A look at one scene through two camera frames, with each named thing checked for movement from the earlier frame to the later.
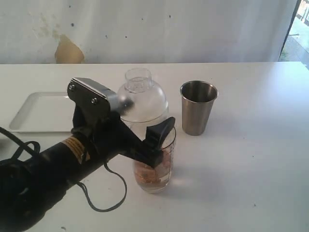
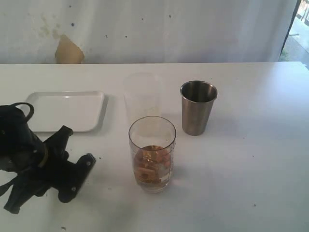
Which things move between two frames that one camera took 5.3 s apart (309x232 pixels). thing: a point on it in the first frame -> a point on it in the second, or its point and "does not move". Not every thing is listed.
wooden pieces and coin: (151, 175) does not move
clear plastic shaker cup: (157, 179) does not move
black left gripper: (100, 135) -> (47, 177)
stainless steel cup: (197, 99) does not move
